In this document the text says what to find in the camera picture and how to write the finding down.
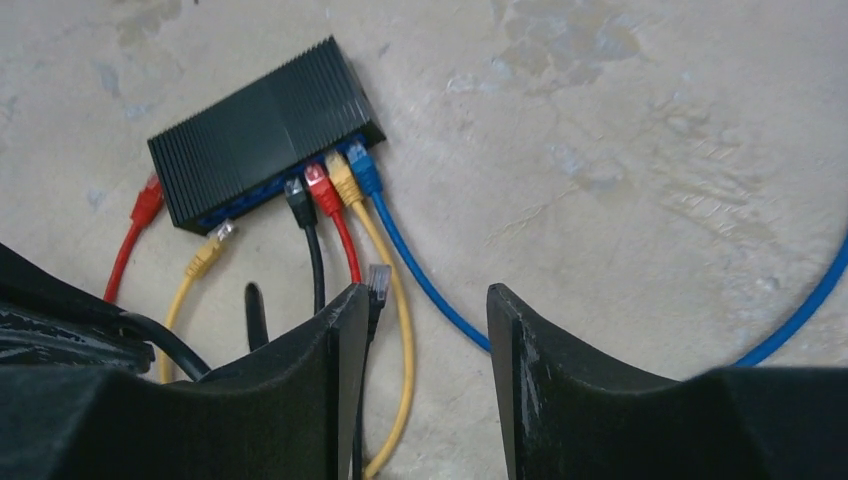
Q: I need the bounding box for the red ethernet cable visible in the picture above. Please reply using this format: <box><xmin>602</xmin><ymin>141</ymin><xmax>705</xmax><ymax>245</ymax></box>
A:
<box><xmin>102</xmin><ymin>162</ymin><xmax>364</xmax><ymax>305</ymax></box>

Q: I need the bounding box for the yellow ethernet cable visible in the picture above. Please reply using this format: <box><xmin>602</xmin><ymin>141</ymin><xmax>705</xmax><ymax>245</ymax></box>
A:
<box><xmin>157</xmin><ymin>150</ymin><xmax>417</xmax><ymax>480</ymax></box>

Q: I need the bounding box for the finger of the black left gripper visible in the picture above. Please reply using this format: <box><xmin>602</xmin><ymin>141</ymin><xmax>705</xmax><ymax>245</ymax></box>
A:
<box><xmin>1</xmin><ymin>245</ymin><xmax>155</xmax><ymax>374</ymax></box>

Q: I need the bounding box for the blue ethernet cable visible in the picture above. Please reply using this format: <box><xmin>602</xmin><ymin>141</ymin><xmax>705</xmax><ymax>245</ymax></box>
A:
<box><xmin>344</xmin><ymin>140</ymin><xmax>848</xmax><ymax>370</ymax></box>

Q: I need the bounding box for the black network switch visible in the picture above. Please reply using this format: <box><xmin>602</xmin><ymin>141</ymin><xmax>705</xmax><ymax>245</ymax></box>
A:
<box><xmin>147</xmin><ymin>37</ymin><xmax>386</xmax><ymax>235</ymax></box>

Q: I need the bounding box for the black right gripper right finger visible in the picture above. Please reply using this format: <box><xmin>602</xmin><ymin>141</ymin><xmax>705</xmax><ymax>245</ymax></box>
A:
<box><xmin>487</xmin><ymin>284</ymin><xmax>847</xmax><ymax>479</ymax></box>

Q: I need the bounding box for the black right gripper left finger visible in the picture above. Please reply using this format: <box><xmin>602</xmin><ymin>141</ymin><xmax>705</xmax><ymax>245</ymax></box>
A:
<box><xmin>1</xmin><ymin>284</ymin><xmax>369</xmax><ymax>479</ymax></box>

